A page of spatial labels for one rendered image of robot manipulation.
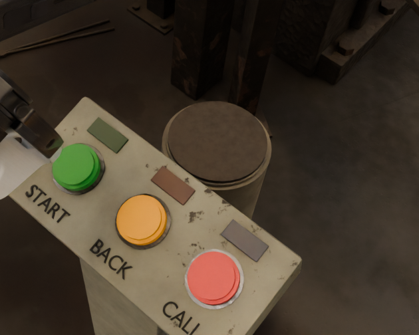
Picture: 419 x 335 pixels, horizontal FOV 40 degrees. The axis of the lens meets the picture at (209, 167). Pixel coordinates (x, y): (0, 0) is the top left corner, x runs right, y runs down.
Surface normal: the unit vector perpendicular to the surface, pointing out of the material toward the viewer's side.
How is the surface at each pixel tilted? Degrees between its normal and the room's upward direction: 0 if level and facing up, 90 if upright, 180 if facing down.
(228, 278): 20
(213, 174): 0
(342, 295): 0
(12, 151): 93
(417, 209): 0
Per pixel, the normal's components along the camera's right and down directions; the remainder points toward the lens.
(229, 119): 0.10, -0.56
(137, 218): -0.13, -0.32
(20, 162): 0.77, 0.58
